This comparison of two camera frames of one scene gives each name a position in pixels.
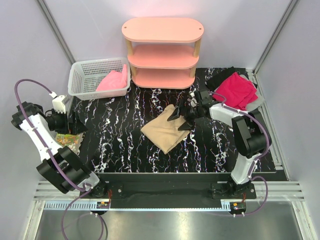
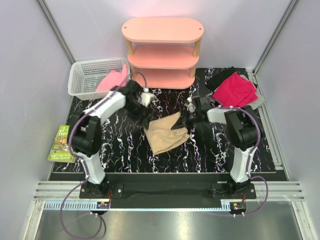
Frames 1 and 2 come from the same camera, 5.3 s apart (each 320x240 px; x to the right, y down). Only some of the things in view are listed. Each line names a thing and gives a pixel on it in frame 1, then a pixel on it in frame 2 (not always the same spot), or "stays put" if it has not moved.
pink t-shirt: (114, 80) stays put
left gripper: (80, 127) → (141, 118)
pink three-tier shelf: (163, 53) stays put
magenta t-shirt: (239, 92) stays put
